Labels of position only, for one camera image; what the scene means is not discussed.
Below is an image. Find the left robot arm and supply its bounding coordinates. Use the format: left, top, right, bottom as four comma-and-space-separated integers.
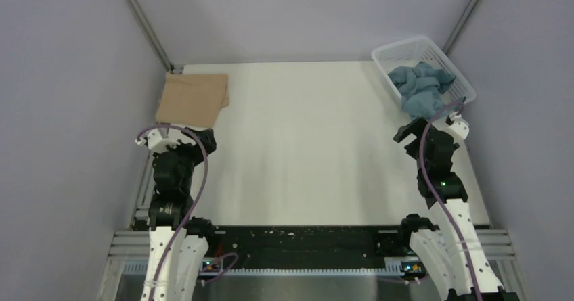
135, 124, 217, 300

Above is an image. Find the white plastic mesh basket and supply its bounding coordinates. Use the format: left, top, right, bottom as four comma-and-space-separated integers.
371, 36, 477, 119

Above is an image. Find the left rear aluminium post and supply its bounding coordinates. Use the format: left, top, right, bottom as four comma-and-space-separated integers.
125, 0, 173, 72

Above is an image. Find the left side aluminium rail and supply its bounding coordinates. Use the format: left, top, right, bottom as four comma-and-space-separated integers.
129, 152, 154, 228

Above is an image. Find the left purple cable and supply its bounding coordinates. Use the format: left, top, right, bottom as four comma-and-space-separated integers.
135, 123, 210, 301

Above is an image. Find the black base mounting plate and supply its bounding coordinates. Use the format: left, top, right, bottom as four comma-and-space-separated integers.
207, 225, 413, 270

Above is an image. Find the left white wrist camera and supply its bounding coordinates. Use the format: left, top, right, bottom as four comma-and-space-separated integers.
135, 128, 185, 154

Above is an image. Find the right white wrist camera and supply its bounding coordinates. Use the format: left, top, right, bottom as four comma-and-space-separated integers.
446, 112, 470, 140

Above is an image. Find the aluminium post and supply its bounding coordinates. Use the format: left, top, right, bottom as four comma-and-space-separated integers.
125, 0, 173, 72
442, 0, 482, 55

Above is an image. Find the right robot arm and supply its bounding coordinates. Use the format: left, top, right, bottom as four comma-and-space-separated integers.
393, 118, 519, 300

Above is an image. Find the right rear aluminium post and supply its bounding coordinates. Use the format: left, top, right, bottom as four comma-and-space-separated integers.
442, 0, 482, 55

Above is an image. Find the blue-grey t-shirt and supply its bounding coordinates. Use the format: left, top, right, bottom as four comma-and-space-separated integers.
388, 62, 456, 120

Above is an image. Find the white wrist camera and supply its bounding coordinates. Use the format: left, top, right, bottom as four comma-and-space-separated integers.
135, 128, 185, 154
446, 112, 470, 140

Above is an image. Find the white cable duct strip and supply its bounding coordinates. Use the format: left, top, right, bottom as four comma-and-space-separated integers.
123, 262, 424, 277

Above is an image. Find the folded tan t-shirt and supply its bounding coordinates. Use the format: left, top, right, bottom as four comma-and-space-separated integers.
155, 73, 229, 128

